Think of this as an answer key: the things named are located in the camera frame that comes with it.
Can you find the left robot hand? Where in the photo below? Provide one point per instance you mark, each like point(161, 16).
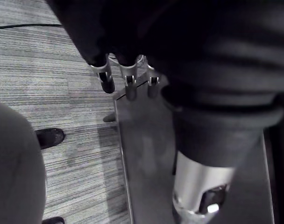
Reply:
point(179, 46)

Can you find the grey washtable cabinet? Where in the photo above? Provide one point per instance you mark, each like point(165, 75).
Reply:
point(149, 149)

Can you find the dark robot foot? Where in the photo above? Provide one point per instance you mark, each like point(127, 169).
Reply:
point(53, 221)
point(50, 138)

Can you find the silver robot leg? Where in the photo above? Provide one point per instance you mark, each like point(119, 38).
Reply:
point(13, 168)

